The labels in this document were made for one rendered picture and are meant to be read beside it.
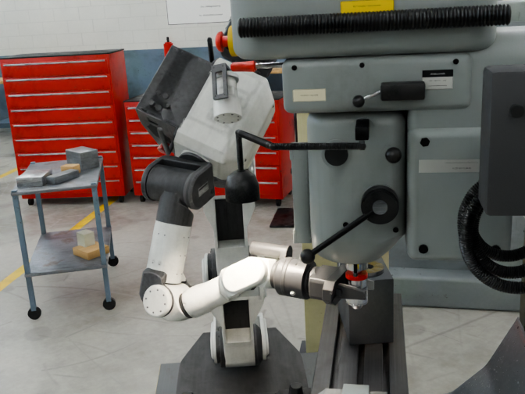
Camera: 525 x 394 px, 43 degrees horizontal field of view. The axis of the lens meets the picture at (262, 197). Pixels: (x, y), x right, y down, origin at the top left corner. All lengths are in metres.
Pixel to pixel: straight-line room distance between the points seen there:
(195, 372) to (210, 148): 1.07
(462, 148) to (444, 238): 0.17
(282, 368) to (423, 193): 1.34
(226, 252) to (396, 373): 0.66
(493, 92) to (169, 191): 0.89
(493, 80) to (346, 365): 0.98
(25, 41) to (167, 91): 10.13
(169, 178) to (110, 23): 9.57
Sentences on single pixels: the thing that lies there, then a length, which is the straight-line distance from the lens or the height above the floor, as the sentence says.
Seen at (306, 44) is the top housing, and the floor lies 1.75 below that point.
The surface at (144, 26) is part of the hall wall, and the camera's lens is 10.95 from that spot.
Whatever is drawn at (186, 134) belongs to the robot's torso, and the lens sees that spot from 1.65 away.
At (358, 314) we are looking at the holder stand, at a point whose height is 1.03.
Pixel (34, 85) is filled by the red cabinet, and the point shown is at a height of 1.19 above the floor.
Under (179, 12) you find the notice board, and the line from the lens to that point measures 10.76.
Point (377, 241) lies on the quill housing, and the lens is 1.31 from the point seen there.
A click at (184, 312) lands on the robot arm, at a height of 1.14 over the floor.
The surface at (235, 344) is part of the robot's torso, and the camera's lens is 2.29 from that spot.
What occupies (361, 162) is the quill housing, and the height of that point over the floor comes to 1.53.
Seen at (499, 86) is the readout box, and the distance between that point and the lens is 0.98.
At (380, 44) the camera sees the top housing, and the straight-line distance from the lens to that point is 1.20.
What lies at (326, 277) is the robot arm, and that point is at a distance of 1.44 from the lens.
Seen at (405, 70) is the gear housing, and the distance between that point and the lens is 1.21.
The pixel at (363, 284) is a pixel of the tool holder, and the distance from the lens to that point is 1.43.
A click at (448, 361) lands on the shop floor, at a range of 3.66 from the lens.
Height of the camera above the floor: 1.83
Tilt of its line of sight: 16 degrees down
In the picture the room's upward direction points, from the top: 3 degrees counter-clockwise
